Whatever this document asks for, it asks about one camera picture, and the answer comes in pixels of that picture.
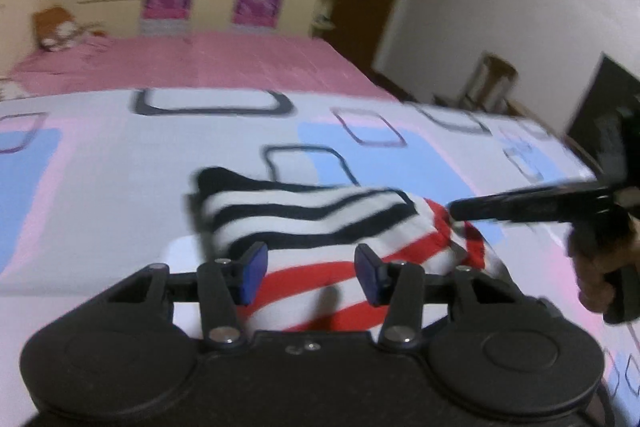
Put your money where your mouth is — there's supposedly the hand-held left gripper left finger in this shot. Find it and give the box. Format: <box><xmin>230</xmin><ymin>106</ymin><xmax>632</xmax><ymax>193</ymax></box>
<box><xmin>102</xmin><ymin>242</ymin><xmax>269</xmax><ymax>349</ymax></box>

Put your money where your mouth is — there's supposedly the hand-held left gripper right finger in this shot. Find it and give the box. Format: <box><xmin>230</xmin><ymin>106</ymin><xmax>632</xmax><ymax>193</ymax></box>
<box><xmin>354</xmin><ymin>244</ymin><xmax>523</xmax><ymax>350</ymax></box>

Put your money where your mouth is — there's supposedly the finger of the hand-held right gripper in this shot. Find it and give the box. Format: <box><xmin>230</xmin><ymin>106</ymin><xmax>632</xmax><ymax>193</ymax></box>
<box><xmin>446</xmin><ymin>183</ymin><xmax>603</xmax><ymax>227</ymax></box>

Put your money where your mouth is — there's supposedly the red black striped garment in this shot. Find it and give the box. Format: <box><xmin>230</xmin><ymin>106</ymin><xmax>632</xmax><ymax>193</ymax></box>
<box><xmin>187</xmin><ymin>167</ymin><xmax>517</xmax><ymax>334</ymax></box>

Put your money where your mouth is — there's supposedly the person's right hand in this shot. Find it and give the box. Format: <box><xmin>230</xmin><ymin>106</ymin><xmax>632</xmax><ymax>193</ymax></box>
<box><xmin>569</xmin><ymin>214</ymin><xmax>640</xmax><ymax>314</ymax></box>

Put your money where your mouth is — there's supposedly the black screen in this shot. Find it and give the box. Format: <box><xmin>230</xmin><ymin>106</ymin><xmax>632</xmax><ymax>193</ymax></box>
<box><xmin>566</xmin><ymin>52</ymin><xmax>640</xmax><ymax>160</ymax></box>

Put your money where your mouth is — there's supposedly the wooden chair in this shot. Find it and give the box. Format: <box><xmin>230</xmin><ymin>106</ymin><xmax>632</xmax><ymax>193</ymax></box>
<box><xmin>459</xmin><ymin>52</ymin><xmax>519</xmax><ymax>114</ymax></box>

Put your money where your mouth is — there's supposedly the printed blanket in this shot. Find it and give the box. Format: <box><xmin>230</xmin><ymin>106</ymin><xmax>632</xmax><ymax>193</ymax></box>
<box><xmin>0</xmin><ymin>87</ymin><xmax>640</xmax><ymax>427</ymax></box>

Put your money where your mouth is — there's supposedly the pink bed sheet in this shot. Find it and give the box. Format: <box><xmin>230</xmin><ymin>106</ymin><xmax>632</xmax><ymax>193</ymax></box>
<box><xmin>7</xmin><ymin>31</ymin><xmax>402</xmax><ymax>100</ymax></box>

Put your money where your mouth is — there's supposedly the orange plush toy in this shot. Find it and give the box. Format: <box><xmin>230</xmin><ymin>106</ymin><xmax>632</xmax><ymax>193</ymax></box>
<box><xmin>32</xmin><ymin>6</ymin><xmax>107</xmax><ymax>54</ymax></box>

